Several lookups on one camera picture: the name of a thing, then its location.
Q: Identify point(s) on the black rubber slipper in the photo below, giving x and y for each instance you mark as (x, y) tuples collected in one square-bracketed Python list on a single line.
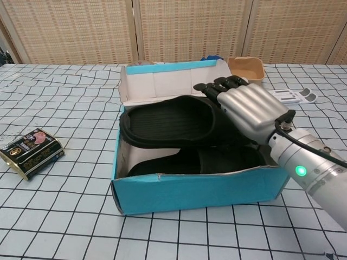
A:
[(176, 162), (168, 122)]

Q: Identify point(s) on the white black checkered tablecloth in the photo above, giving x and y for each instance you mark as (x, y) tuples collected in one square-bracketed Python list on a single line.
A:
[(162, 238)]

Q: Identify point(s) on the small blue container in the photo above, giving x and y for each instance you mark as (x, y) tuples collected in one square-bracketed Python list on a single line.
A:
[(214, 57)]

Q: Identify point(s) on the bamboo folding screen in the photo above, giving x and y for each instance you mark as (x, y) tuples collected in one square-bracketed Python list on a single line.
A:
[(81, 27)]

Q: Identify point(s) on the tan plastic bowl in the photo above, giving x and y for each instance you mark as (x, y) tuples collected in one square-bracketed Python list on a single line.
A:
[(254, 73)]

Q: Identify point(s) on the dark object behind table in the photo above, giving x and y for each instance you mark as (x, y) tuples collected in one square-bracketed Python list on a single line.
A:
[(2, 57)]

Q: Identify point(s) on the yellow packing tape roll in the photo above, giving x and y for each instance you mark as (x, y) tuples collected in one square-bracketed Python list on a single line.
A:
[(141, 62)]

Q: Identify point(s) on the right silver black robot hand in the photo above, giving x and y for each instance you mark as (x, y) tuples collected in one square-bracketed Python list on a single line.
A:
[(249, 108)]

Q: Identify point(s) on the black luncheon meat can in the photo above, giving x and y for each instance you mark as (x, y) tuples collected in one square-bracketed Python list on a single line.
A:
[(32, 154)]

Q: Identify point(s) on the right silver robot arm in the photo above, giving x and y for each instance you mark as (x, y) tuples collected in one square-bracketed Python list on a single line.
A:
[(311, 168)]

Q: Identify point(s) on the white flat plastic tray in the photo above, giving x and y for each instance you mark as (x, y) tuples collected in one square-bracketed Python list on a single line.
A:
[(287, 96)]

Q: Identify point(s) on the blue cardboard shoe box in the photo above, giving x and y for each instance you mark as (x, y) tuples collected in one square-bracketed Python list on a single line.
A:
[(189, 192)]

